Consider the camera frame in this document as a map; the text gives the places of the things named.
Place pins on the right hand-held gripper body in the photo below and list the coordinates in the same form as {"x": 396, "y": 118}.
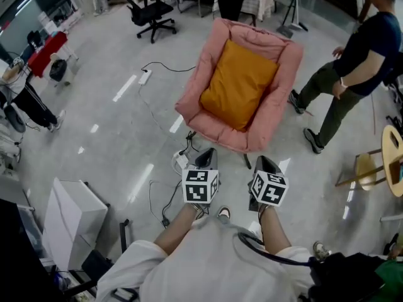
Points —
{"x": 270, "y": 189}

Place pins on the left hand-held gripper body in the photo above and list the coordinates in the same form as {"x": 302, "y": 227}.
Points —
{"x": 199, "y": 186}

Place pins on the orange pillow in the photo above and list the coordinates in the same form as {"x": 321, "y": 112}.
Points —
{"x": 237, "y": 88}

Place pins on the pink padded seat chair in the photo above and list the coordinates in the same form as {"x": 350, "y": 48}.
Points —
{"x": 285, "y": 83}

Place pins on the person's right forearm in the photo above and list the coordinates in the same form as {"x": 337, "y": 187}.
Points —
{"x": 275, "y": 228}

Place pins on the person's left forearm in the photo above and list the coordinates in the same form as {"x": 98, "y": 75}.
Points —
{"x": 176, "y": 231}

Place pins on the white power strip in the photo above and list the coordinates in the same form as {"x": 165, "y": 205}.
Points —
{"x": 145, "y": 77}
{"x": 182, "y": 160}

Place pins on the person's left shoe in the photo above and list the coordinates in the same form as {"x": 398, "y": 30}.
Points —
{"x": 223, "y": 213}

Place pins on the person's shoe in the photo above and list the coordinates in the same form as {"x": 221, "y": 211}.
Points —
{"x": 223, "y": 213}
{"x": 321, "y": 250}

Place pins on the black power adapter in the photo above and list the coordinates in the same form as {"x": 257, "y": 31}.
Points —
{"x": 166, "y": 222}

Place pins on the person's right shoe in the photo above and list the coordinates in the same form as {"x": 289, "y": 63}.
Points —
{"x": 321, "y": 250}

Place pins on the person's white shirt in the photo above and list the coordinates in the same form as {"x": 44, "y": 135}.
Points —
{"x": 204, "y": 269}

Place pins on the black bag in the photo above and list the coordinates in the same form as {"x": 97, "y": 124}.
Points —
{"x": 346, "y": 277}

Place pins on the wooden stool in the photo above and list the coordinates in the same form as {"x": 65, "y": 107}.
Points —
{"x": 390, "y": 159}

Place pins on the white box cabinet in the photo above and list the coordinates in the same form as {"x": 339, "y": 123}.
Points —
{"x": 74, "y": 219}

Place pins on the green cloth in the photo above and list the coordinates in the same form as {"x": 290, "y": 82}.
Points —
{"x": 392, "y": 278}

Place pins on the white floor stand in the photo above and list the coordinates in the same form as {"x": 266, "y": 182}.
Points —
{"x": 294, "y": 9}

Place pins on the black office chair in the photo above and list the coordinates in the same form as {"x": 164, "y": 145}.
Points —
{"x": 151, "y": 11}

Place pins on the table with checked cloth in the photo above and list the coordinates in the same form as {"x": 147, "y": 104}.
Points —
{"x": 256, "y": 3}

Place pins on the black monitor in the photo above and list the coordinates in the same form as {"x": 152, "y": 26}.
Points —
{"x": 19, "y": 256}

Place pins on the red table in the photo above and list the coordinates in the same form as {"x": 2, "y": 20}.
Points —
{"x": 47, "y": 53}

